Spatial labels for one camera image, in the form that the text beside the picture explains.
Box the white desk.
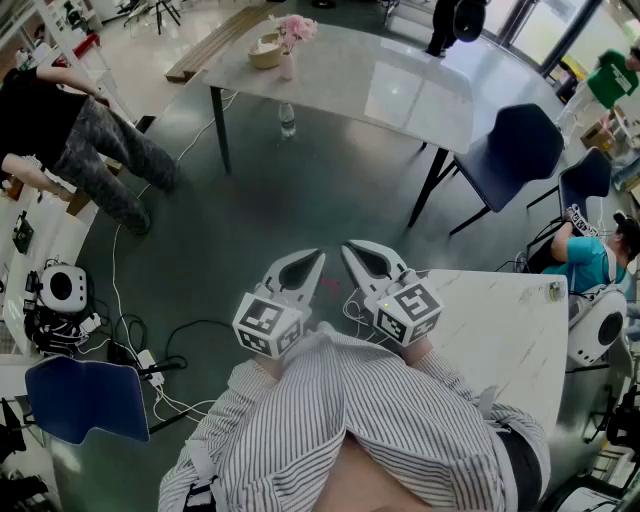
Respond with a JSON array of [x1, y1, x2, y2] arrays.
[[0, 184, 99, 357]]

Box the person's right forearm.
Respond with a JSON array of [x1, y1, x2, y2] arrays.
[[398, 338, 437, 367]]

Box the wooden bench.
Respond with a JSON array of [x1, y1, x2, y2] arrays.
[[164, 2, 277, 84]]

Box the white round device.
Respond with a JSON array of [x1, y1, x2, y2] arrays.
[[567, 289, 629, 366], [38, 263, 92, 314]]

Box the person's left forearm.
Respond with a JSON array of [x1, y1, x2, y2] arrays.
[[255, 352, 292, 382]]

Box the white power strip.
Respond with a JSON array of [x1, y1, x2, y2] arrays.
[[135, 349, 166, 389]]

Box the black handheld device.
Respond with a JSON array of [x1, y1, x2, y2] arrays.
[[12, 210, 36, 255]]

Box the bright blue chair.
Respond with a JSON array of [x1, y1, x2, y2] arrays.
[[24, 355, 151, 446]]

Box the wooden bowl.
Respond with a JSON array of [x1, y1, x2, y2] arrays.
[[248, 32, 285, 70]]

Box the large dark blue chair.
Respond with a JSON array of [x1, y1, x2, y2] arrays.
[[407, 103, 566, 236]]

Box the person's striped shirt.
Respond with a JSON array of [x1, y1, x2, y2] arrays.
[[158, 322, 551, 512]]

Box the pink flowers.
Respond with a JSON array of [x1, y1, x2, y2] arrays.
[[269, 13, 319, 54]]

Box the black office chair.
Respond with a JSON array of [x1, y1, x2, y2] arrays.
[[584, 384, 640, 451]]

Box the long white cable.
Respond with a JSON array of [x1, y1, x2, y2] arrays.
[[109, 89, 240, 361]]

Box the black tripod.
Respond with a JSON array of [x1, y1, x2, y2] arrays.
[[124, 0, 182, 36]]

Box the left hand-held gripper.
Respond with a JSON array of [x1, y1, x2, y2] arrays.
[[232, 248, 326, 360]]

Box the cardboard box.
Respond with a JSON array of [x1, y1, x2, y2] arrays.
[[579, 117, 619, 154]]

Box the white marble table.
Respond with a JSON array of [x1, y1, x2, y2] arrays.
[[427, 268, 571, 441]]

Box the person's black trousers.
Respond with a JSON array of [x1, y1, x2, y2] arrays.
[[494, 429, 544, 512]]

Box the grey marble table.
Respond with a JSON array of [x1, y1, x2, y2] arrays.
[[202, 22, 569, 229]]

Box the small dark blue chair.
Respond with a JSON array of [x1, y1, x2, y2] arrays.
[[524, 147, 614, 226]]

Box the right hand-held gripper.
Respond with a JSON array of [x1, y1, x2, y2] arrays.
[[341, 239, 445, 359]]

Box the clear plastic water bottle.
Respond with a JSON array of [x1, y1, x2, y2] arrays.
[[278, 101, 297, 139]]

